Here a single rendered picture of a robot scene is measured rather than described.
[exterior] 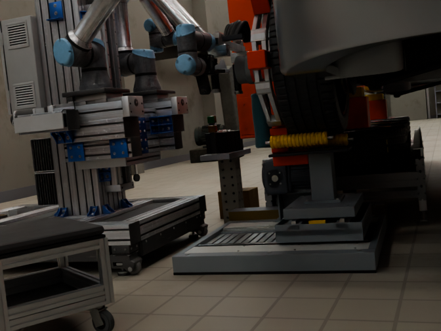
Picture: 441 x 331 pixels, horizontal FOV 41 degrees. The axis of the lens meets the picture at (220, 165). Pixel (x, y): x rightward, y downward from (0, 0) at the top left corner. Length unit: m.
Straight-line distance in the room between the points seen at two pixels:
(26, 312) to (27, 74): 1.56
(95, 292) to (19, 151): 5.22
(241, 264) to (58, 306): 0.85
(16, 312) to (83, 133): 1.14
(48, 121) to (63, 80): 0.39
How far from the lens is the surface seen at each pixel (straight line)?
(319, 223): 2.44
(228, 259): 2.41
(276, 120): 2.55
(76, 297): 1.85
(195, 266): 2.47
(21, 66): 3.10
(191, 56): 2.28
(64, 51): 2.60
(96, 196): 2.95
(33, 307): 1.81
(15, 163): 6.94
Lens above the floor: 0.61
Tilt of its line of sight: 4 degrees down
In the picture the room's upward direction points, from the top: 6 degrees counter-clockwise
